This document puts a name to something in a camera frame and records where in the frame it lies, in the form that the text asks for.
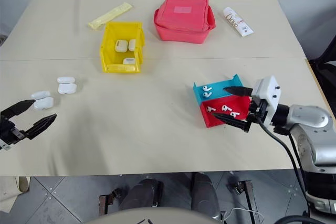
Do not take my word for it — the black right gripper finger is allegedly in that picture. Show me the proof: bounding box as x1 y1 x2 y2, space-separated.
223 87 254 97
212 113 250 133

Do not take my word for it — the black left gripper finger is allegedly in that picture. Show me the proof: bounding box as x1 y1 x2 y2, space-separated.
26 114 57 141
1 100 36 120

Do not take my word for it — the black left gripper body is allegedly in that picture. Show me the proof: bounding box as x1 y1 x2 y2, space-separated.
0 115 29 149

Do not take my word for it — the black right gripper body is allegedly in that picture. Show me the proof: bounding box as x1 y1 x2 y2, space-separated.
246 95 268 124

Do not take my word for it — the yellow plastic bin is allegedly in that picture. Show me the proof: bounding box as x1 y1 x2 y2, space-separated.
99 21 146 73

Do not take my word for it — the blue plastic tray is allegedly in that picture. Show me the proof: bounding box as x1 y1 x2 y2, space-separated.
193 73 246 104

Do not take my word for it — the red plastic tray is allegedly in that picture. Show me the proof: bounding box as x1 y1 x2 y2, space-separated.
199 95 254 129

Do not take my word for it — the tan rounded floor object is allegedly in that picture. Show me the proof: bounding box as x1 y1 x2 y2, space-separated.
14 176 31 196

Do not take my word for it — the white Dove cream tube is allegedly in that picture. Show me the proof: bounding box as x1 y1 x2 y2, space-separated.
223 7 255 37

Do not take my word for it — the black chair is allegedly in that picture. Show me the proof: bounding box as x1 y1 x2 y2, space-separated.
308 35 336 104

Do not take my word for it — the dark grey rounded shape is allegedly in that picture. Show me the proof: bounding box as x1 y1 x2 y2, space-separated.
191 172 220 219
119 178 165 211

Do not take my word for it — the red fabric zip pouch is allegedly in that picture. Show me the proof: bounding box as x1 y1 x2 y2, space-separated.
153 0 216 44

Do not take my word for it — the beige rounded robot torso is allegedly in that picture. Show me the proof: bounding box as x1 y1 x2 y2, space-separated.
86 207 221 224

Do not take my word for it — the pale yellow sachet packet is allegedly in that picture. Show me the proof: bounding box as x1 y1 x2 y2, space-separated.
88 2 133 29

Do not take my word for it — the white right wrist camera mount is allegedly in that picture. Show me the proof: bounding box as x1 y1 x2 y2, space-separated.
252 75 282 126

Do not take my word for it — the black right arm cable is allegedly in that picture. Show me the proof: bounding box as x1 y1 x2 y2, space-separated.
256 118 316 217

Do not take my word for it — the dark metal stand frame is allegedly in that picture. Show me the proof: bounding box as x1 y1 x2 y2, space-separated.
98 187 124 217
233 179 263 224

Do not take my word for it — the thin white floor cable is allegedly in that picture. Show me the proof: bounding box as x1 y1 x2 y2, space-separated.
224 207 263 221

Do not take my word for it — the black right shoulder cable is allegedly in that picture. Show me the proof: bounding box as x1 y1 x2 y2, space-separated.
278 215 336 224

